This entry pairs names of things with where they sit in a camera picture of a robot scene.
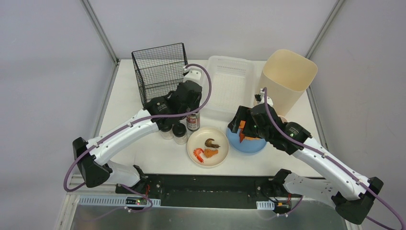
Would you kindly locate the red toy shrimp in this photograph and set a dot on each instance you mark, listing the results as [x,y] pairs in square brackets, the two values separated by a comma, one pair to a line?
[197,153]

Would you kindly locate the cream round plate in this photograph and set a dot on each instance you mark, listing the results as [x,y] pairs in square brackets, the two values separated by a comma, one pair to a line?
[197,140]

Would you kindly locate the orange fried food piece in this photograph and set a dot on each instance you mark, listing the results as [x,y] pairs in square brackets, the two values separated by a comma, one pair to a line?
[208,153]

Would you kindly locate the black wire basket rack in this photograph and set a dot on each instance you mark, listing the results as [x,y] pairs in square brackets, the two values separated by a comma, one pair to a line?
[159,70]

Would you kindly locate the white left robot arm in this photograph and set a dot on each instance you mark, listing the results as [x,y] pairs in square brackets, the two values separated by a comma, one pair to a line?
[93,156]

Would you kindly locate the beige plastic waste bin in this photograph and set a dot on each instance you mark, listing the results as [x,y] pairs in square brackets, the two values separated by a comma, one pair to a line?
[286,75]

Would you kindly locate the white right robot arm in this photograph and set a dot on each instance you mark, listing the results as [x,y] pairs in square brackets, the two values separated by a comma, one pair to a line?
[348,192]

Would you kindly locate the orange fried toy food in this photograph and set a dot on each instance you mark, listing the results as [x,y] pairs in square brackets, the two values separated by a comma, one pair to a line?
[250,138]

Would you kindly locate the blue round plate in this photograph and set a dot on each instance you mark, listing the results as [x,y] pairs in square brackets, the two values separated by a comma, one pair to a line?
[248,147]

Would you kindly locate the spice jar black lid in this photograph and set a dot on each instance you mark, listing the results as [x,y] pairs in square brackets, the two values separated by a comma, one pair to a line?
[180,133]
[166,132]

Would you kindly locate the pink cup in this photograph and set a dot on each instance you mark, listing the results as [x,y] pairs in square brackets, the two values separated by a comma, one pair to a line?
[282,118]

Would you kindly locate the white plastic perforated basket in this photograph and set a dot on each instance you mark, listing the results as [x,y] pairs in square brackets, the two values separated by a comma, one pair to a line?
[234,82]

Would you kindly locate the brown toy shrimp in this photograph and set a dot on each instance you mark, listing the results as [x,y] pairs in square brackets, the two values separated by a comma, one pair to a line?
[209,143]

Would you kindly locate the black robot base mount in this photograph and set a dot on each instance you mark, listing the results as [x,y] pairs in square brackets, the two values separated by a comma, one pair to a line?
[210,191]

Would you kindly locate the dark sauce bottle red label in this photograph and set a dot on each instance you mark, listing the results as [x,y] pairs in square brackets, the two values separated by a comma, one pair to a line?
[193,121]

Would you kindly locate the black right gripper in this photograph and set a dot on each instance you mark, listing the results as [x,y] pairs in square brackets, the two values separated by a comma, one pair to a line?
[239,119]

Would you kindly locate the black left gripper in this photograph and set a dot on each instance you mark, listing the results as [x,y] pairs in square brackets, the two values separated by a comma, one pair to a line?
[193,103]

